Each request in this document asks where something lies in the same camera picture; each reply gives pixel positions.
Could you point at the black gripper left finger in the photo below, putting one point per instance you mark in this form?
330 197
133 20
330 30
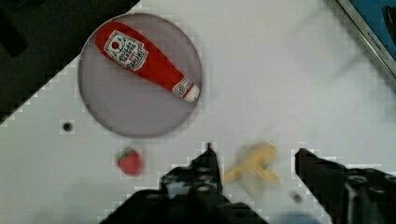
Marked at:
189 194

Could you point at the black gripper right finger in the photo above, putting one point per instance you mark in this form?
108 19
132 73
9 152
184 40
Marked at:
348 195

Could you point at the yellow peeled toy banana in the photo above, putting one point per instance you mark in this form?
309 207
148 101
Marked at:
254 164

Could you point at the black toaster oven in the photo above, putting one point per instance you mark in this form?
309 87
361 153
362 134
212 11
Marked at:
375 22

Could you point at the red toy strawberry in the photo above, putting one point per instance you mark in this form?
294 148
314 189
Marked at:
131 163

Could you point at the grey round plate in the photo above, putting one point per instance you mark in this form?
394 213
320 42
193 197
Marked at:
127 104

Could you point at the red ketchup bottle toy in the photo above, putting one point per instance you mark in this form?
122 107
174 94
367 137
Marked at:
132 51

